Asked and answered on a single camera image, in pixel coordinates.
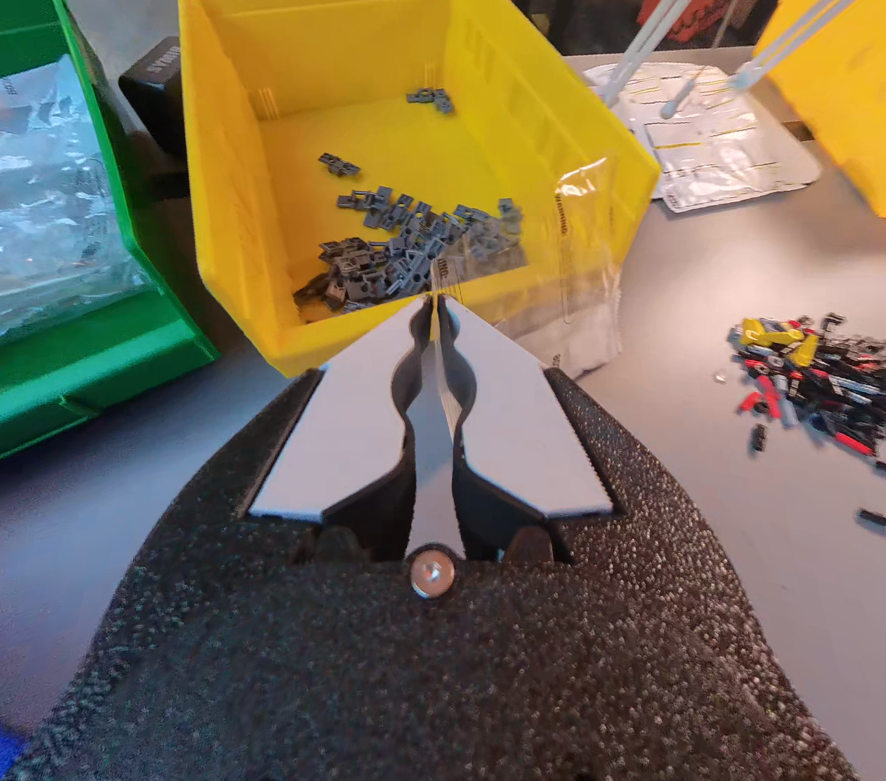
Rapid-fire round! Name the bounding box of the black box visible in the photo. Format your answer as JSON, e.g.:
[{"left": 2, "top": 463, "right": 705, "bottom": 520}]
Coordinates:
[{"left": 119, "top": 36, "right": 186, "bottom": 155}]

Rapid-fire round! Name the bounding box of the yellow storage bin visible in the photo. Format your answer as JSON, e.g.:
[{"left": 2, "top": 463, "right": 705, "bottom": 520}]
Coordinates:
[
  {"left": 178, "top": 0, "right": 660, "bottom": 379},
  {"left": 753, "top": 0, "right": 886, "bottom": 217}
]

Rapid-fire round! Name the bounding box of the pile of small building pieces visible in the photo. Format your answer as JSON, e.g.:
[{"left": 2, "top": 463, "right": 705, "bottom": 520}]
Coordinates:
[{"left": 727, "top": 312, "right": 886, "bottom": 457}]

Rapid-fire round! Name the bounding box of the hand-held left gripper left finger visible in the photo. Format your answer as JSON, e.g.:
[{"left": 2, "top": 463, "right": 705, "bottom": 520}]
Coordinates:
[{"left": 248, "top": 296, "right": 433, "bottom": 564}]

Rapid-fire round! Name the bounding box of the dark red textured object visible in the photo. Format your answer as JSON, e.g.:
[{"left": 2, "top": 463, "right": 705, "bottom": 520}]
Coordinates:
[{"left": 640, "top": 0, "right": 755, "bottom": 42}]

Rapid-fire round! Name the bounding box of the green storage bin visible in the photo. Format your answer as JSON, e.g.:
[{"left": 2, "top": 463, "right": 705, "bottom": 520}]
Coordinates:
[{"left": 0, "top": 0, "right": 221, "bottom": 460}]

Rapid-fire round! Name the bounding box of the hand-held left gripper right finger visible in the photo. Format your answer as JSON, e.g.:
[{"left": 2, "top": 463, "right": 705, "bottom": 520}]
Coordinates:
[{"left": 437, "top": 295, "right": 616, "bottom": 564}]

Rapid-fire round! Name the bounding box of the clear plastic bag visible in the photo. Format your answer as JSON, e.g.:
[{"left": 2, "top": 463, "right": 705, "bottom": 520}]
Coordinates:
[{"left": 429, "top": 154, "right": 624, "bottom": 450}]

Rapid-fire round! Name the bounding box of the heap of black building pieces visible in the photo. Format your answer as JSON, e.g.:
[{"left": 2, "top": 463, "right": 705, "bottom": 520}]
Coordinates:
[{"left": 292, "top": 87, "right": 525, "bottom": 314}]

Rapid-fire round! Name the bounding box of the clear plastic-wrapped bundle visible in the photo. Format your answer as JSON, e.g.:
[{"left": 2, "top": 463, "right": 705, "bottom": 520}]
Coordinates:
[{"left": 0, "top": 54, "right": 153, "bottom": 339}]

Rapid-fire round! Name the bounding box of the grey desk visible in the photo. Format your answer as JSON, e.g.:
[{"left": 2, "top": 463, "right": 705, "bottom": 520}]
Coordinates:
[{"left": 0, "top": 50, "right": 886, "bottom": 781}]

